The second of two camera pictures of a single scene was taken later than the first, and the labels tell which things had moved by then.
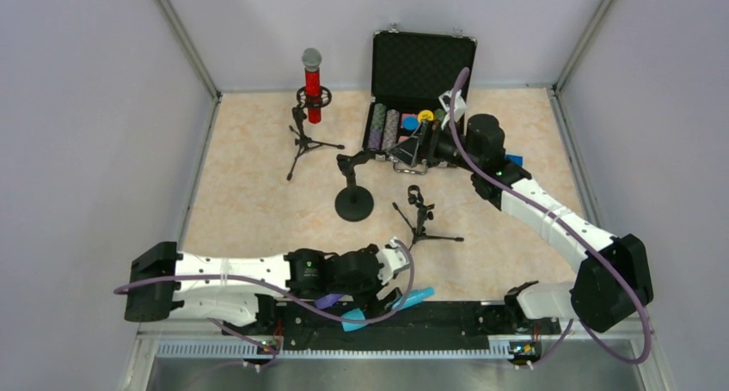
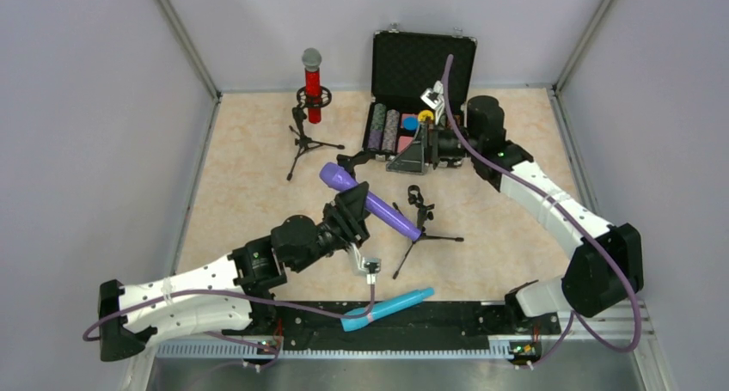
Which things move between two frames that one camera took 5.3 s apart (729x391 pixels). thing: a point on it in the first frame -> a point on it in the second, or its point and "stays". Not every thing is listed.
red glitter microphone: x=312 y=58 stays
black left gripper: x=375 y=285 -> x=343 y=220
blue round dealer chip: x=410 y=123 stays
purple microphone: x=326 y=301 -> x=339 y=180
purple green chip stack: x=376 y=135 stays
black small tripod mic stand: x=419 y=233 stays
